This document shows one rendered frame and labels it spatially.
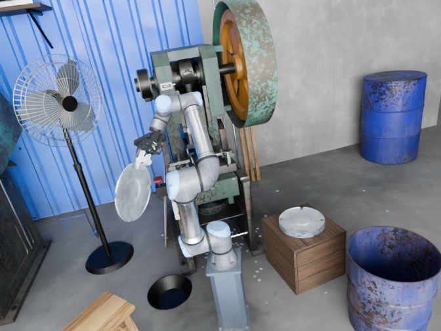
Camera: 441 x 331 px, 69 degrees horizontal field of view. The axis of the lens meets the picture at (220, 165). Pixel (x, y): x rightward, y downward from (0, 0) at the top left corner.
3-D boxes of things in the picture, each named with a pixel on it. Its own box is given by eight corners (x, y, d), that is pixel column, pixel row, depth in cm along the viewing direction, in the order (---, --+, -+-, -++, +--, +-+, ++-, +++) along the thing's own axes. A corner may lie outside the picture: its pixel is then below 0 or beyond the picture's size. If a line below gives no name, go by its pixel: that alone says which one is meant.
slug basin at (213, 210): (236, 213, 239) (235, 201, 235) (192, 224, 233) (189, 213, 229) (225, 193, 269) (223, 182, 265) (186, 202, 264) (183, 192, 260)
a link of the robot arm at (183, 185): (212, 255, 164) (202, 176, 129) (184, 263, 161) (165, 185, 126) (206, 237, 173) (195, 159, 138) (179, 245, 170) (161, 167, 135)
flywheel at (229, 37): (285, 128, 204) (281, 3, 171) (256, 134, 201) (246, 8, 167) (249, 100, 267) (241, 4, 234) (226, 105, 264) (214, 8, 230)
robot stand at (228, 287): (250, 332, 181) (241, 271, 163) (218, 333, 183) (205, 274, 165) (249, 305, 198) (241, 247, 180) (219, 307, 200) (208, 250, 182)
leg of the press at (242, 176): (266, 253, 240) (254, 141, 204) (252, 257, 238) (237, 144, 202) (233, 197, 323) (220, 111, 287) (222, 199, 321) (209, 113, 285)
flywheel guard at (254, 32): (283, 137, 198) (273, -12, 165) (239, 146, 193) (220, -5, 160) (236, 105, 290) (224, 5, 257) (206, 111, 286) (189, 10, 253)
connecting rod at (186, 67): (203, 111, 211) (195, 58, 197) (186, 115, 209) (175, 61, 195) (198, 105, 230) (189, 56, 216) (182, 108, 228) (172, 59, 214)
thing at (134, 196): (150, 218, 141) (149, 218, 141) (114, 224, 159) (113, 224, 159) (151, 156, 149) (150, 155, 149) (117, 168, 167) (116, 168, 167)
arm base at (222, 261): (237, 269, 165) (235, 254, 161) (209, 271, 166) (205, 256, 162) (237, 250, 178) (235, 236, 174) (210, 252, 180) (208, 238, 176)
